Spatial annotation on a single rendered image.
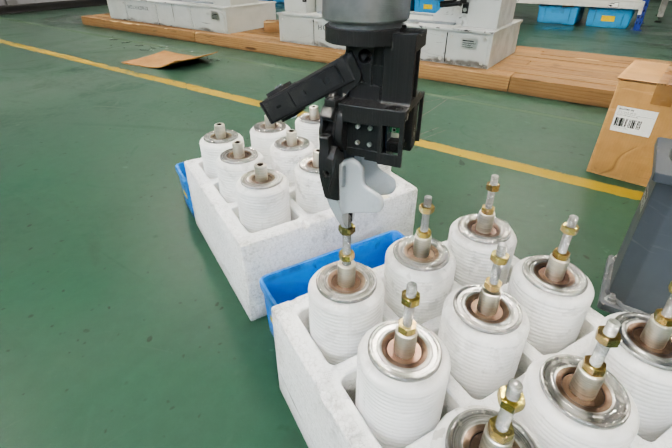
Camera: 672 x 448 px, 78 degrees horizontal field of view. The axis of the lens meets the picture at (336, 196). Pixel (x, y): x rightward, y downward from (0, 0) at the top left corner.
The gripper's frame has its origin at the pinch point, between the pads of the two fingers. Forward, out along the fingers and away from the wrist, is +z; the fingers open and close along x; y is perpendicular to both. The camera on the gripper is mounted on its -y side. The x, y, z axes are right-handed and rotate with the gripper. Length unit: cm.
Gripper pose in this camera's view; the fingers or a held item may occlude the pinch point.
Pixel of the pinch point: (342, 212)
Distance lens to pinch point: 47.2
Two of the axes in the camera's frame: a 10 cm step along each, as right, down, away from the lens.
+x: 4.0, -4.6, 7.9
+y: 9.1, 2.0, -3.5
